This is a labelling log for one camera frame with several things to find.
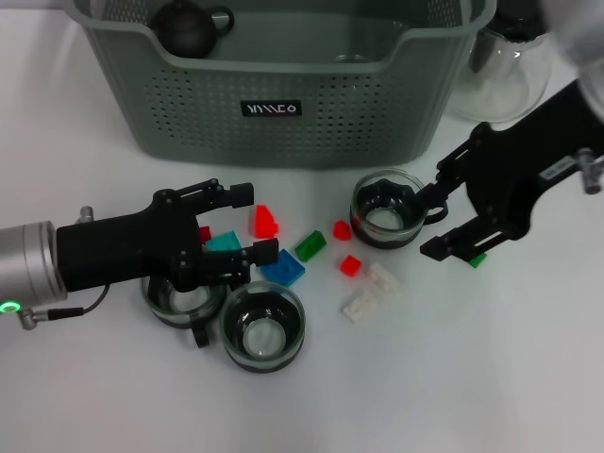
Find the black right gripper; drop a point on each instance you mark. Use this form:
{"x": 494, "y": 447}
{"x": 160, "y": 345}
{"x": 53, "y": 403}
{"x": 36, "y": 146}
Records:
{"x": 519, "y": 165}

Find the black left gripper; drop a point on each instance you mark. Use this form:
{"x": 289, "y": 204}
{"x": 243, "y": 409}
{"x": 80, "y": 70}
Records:
{"x": 118, "y": 250}

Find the black ceramic teapot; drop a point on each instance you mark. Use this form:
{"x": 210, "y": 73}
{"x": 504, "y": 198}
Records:
{"x": 184, "y": 30}

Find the tall red wedge brick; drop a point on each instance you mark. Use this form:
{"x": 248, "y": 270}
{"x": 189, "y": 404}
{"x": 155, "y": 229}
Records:
{"x": 264, "y": 222}

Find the green rectangular brick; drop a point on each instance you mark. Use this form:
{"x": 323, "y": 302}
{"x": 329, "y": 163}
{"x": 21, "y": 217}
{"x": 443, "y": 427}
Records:
{"x": 310, "y": 245}

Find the small red slope brick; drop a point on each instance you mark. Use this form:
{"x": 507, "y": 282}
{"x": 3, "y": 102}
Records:
{"x": 340, "y": 231}

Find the white plate brick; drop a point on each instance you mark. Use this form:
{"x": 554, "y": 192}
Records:
{"x": 383, "y": 278}
{"x": 358, "y": 307}

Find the blue square plate brick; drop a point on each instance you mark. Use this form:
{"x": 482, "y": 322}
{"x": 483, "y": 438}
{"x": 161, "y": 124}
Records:
{"x": 288, "y": 270}

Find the small red cube brick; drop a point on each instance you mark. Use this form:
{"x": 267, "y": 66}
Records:
{"x": 350, "y": 265}

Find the glass carafe with black lid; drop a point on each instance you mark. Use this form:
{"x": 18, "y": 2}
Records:
{"x": 509, "y": 85}

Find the dark red long brick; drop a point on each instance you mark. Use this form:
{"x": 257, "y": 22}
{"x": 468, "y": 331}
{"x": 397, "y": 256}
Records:
{"x": 205, "y": 234}

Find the grey-green perforated storage bin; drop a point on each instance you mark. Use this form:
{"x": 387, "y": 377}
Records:
{"x": 330, "y": 118}

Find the teal square plate brick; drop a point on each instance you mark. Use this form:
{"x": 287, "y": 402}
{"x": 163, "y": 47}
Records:
{"x": 225, "y": 241}

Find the green flat plate brick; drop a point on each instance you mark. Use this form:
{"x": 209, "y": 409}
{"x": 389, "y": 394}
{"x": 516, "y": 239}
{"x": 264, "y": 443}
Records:
{"x": 479, "y": 260}

